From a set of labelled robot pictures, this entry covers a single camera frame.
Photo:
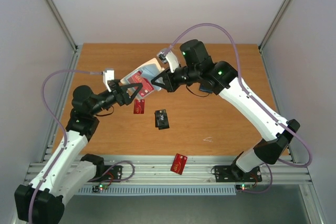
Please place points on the circuit board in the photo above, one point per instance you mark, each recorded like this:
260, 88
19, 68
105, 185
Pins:
100, 187
245, 187

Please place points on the right circuit board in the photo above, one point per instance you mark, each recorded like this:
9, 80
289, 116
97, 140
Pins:
245, 187

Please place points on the red logo card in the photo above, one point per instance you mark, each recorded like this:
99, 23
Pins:
139, 106

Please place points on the left aluminium frame post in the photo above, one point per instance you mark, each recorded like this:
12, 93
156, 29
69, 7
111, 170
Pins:
55, 12

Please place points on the black VIP card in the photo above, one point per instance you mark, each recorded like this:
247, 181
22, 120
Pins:
164, 118

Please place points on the left circuit board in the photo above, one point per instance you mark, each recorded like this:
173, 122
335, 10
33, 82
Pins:
100, 187

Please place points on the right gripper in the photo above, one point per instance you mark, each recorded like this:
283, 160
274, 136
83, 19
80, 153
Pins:
169, 79

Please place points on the beige card holder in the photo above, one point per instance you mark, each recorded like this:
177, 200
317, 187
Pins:
149, 69

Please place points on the grey slotted cable duct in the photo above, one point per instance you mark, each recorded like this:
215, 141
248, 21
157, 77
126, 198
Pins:
159, 190

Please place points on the right aluminium frame post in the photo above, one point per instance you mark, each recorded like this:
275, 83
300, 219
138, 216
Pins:
275, 22

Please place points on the aluminium rail base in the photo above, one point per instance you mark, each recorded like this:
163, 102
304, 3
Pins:
155, 170

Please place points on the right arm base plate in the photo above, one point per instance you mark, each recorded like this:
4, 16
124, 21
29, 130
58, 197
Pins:
224, 174

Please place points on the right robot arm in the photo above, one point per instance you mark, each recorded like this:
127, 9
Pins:
222, 79

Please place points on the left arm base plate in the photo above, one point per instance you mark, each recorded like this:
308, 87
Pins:
114, 174

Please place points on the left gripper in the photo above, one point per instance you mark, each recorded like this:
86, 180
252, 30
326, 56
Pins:
124, 98

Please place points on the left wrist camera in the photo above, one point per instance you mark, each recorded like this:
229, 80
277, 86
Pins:
108, 76

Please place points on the red VIP card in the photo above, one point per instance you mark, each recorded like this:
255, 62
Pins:
136, 77
178, 164

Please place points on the aluminium frame post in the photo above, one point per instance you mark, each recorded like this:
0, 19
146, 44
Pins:
275, 22
55, 12

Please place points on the dark blue wallet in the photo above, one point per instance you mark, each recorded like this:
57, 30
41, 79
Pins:
204, 89

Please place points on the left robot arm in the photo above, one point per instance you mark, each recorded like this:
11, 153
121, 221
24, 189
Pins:
45, 198

